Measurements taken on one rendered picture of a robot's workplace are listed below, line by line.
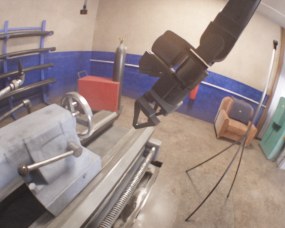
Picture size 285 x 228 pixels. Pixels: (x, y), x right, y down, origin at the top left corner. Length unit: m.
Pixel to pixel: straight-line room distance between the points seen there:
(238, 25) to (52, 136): 0.55
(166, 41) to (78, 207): 0.61
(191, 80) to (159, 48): 0.09
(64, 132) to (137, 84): 3.42
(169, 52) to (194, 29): 3.24
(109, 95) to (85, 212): 2.21
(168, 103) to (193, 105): 3.26
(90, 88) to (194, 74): 2.46
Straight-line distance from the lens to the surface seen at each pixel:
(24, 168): 0.37
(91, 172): 0.60
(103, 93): 2.54
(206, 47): 0.23
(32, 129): 0.43
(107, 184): 0.63
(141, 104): 0.25
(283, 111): 3.44
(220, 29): 0.25
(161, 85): 0.27
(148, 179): 1.19
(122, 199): 0.70
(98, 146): 0.97
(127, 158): 0.73
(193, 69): 0.25
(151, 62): 0.29
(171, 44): 0.27
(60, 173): 0.50
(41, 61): 3.59
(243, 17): 0.28
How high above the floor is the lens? 1.38
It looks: 27 degrees down
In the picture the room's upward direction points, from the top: 10 degrees clockwise
